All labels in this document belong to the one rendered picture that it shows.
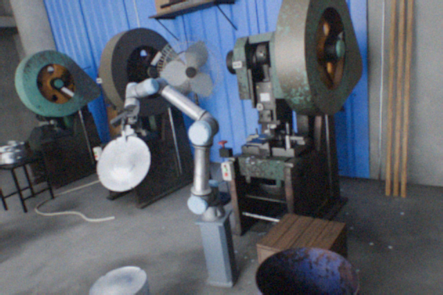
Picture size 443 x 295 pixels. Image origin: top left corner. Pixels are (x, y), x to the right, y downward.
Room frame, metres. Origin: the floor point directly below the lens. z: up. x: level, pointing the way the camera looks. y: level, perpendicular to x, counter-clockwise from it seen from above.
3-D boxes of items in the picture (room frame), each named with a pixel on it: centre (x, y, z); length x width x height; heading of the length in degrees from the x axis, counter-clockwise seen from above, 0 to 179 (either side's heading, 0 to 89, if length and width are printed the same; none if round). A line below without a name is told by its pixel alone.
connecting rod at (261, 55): (2.52, -0.43, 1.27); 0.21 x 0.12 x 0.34; 140
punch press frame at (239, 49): (2.63, -0.52, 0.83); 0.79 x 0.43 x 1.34; 140
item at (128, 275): (1.56, 0.63, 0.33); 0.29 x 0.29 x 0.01
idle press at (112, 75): (3.92, 0.66, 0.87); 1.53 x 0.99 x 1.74; 138
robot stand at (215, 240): (1.95, 0.10, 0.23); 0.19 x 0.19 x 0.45; 68
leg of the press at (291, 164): (2.46, -0.73, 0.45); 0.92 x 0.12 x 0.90; 140
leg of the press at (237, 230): (2.80, -0.32, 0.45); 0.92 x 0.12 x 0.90; 140
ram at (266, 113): (2.49, -0.41, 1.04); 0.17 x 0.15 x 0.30; 140
